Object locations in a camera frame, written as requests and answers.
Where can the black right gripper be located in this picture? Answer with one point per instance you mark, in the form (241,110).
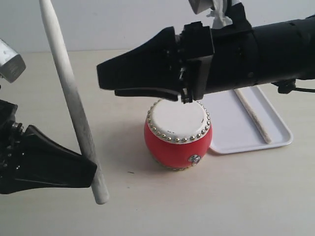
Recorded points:
(198,61)

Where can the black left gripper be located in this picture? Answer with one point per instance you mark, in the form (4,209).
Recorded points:
(32,160)

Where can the white wooden drumstick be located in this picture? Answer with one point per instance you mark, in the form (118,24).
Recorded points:
(259,125)
(72,97)

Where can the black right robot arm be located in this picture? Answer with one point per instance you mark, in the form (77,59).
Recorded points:
(286,53)

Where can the small red drum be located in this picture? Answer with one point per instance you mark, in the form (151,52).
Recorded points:
(178,135)

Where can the white plastic tray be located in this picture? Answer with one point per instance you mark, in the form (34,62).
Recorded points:
(233,129)

